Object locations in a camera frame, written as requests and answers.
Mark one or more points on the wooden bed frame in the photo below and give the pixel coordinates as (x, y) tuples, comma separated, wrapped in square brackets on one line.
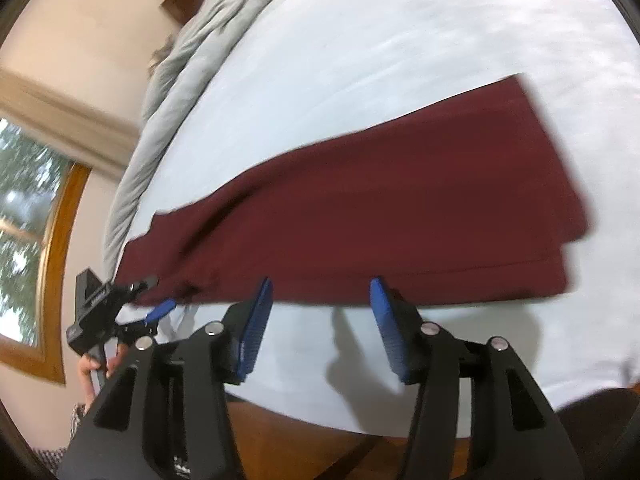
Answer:
[(300, 442)]

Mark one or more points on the glass window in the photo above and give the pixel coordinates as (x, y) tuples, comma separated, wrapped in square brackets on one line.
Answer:
[(20, 220)]

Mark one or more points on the grey duvet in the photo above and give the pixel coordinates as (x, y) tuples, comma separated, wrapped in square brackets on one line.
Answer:
[(165, 110)]

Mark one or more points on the maroon pants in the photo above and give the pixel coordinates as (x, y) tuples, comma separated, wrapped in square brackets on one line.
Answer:
[(375, 200)]

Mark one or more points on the light blue bed sheet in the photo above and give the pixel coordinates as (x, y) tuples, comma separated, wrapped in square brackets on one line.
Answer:
[(375, 35)]

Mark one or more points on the person's left hand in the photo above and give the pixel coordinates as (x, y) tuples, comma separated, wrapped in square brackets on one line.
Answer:
[(87, 377)]

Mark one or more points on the wooden window frame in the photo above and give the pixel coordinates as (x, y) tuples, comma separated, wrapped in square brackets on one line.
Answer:
[(62, 260)]

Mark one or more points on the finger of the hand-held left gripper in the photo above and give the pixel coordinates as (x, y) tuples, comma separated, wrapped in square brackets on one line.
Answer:
[(160, 310), (145, 287)]

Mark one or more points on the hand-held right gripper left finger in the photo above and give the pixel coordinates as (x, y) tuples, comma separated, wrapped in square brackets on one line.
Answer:
[(252, 335)]

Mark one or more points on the beige curtain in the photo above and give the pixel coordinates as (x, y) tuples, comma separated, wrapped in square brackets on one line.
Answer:
[(65, 110)]

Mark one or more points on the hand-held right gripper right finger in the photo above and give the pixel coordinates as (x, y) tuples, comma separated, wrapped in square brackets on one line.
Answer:
[(390, 335)]

